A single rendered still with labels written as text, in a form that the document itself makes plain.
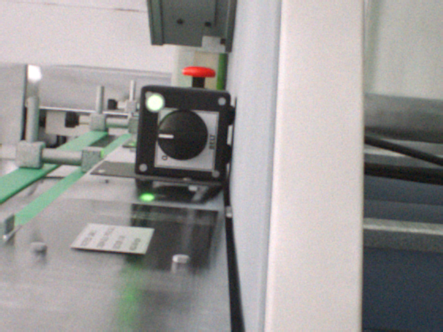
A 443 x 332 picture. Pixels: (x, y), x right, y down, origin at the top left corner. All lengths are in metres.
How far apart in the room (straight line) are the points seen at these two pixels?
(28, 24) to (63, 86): 2.83
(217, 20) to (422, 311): 0.89
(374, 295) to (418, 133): 1.95
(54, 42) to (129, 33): 0.40
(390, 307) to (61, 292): 0.20
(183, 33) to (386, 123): 1.16
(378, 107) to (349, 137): 2.13
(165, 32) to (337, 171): 1.08
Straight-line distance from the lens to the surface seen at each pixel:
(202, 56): 1.65
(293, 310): 0.33
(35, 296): 0.42
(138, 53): 5.22
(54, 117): 2.59
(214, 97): 0.86
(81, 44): 5.25
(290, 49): 0.37
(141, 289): 0.45
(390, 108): 2.50
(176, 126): 0.84
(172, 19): 1.39
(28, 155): 1.02
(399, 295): 0.58
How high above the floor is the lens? 0.77
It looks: level
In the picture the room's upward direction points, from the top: 85 degrees counter-clockwise
